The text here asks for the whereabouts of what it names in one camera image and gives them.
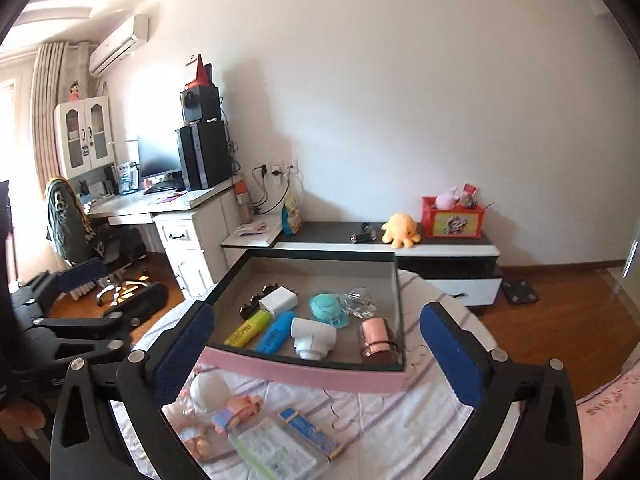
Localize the rose gold metal jar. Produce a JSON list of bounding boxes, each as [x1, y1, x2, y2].
[[359, 316, 401, 363]]

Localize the blue and white box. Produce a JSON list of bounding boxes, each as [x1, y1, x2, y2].
[[114, 161, 138, 195]]

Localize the white air conditioner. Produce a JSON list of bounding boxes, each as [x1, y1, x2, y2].
[[89, 14, 150, 78]]

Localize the black and white low cabinet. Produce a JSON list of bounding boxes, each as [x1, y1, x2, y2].
[[221, 210, 503, 318]]

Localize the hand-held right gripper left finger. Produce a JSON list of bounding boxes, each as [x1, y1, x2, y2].
[[50, 300, 217, 480]]

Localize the black bathroom scale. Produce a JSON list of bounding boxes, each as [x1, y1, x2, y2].
[[501, 280, 541, 305]]

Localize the blue highlighter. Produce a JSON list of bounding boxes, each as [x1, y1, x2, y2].
[[256, 311, 297, 353]]

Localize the teal round case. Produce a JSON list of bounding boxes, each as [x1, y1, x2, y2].
[[308, 293, 349, 330]]

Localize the black speaker box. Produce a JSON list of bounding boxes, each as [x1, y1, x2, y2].
[[180, 85, 221, 125]]

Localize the black power cable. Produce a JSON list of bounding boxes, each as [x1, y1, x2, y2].
[[252, 166, 301, 216]]

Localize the dark printed jacket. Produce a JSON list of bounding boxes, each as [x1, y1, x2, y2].
[[46, 176, 106, 266]]

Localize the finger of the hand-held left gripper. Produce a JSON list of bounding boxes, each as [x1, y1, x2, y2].
[[31, 282, 169, 361], [10, 258, 107, 321]]

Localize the white drawer pedestal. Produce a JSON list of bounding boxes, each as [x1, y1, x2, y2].
[[152, 187, 246, 301]]

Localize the yellow octopus plush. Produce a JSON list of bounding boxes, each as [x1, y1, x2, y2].
[[381, 212, 417, 250]]

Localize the pink doll figurine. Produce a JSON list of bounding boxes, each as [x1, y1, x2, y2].
[[212, 394, 263, 433]]

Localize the white charger block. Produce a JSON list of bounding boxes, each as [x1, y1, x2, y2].
[[258, 286, 300, 318]]

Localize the pink bed quilt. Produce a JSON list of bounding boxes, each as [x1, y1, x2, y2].
[[575, 360, 640, 480]]

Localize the pink storage box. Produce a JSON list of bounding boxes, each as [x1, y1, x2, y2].
[[199, 247, 407, 395]]

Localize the black computer monitor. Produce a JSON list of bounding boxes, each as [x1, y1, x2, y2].
[[137, 135, 183, 186]]

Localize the white wall sockets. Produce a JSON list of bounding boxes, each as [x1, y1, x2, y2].
[[255, 159, 299, 178]]

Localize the black hair claw clip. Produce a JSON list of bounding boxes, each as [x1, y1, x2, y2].
[[239, 285, 281, 320]]

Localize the red desk calendar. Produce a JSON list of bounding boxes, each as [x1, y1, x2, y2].
[[182, 53, 213, 88]]

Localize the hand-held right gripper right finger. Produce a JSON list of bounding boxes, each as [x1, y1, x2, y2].
[[419, 301, 585, 480]]

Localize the orange capped bottle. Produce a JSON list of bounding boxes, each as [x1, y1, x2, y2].
[[235, 180, 252, 221]]

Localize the red printed toy box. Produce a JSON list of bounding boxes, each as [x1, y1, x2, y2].
[[421, 196, 487, 240]]

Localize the black computer tower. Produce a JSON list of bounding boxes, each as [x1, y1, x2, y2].
[[175, 121, 233, 191]]

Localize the blue and white snack bag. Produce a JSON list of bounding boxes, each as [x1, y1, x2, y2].
[[281, 192, 304, 235]]

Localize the white round figurine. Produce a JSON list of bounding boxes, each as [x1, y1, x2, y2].
[[192, 370, 232, 411]]

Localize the beige curtain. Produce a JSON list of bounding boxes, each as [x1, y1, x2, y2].
[[31, 41, 91, 191]]

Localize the black office chair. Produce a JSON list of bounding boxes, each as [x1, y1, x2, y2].
[[45, 176, 151, 308]]

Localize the clear plastic box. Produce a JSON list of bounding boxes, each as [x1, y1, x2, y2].
[[229, 417, 333, 480]]

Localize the yellow highlighter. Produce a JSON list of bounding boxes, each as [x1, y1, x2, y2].
[[224, 310, 272, 347]]

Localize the white desk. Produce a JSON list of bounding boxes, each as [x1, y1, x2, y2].
[[85, 177, 246, 226]]

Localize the white glass door cabinet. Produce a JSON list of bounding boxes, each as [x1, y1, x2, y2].
[[54, 96, 115, 181]]

